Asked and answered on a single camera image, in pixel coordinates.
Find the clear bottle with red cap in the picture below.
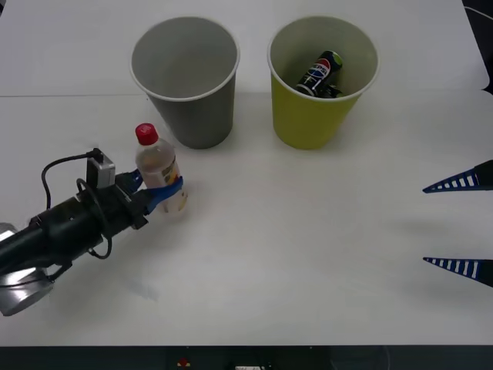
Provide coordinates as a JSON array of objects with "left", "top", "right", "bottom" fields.
[{"left": 134, "top": 123, "right": 189, "bottom": 214}]

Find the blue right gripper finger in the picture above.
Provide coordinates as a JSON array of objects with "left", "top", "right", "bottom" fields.
[
  {"left": 421, "top": 159, "right": 493, "bottom": 194},
  {"left": 422, "top": 256, "right": 493, "bottom": 289}
]

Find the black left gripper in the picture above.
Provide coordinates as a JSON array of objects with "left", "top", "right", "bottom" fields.
[{"left": 98, "top": 168, "right": 185, "bottom": 237}]

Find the black can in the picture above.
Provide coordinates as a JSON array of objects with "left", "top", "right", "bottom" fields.
[{"left": 295, "top": 49, "right": 345, "bottom": 98}]

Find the grey plastic bin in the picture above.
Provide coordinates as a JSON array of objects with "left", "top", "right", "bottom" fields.
[{"left": 129, "top": 15, "right": 241, "bottom": 151}]

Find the yellow-green plastic bin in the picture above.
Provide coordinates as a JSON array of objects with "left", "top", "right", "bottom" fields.
[{"left": 267, "top": 15, "right": 381, "bottom": 151}]

